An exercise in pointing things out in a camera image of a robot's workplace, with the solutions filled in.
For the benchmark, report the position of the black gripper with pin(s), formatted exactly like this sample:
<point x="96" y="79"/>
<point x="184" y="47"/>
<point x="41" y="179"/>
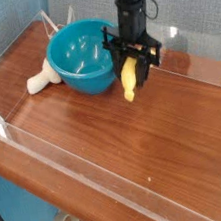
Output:
<point x="146" y="51"/>

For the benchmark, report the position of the yellow toy banana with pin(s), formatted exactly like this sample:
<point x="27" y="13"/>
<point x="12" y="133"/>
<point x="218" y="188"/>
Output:
<point x="128" y="80"/>

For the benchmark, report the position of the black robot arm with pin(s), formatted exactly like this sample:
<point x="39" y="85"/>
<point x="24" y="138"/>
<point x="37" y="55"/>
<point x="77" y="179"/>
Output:
<point x="131" y="39"/>

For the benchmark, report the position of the blue bowl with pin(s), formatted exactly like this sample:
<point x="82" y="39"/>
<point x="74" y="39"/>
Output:
<point x="77" y="54"/>

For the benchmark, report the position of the toy mushroom, brown cap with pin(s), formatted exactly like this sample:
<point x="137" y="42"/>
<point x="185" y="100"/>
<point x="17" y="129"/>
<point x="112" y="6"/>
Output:
<point x="37" y="83"/>

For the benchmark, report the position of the clear acrylic barrier frame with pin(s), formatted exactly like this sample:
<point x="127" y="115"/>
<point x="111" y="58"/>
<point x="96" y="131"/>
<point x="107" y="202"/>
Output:
<point x="101" y="158"/>

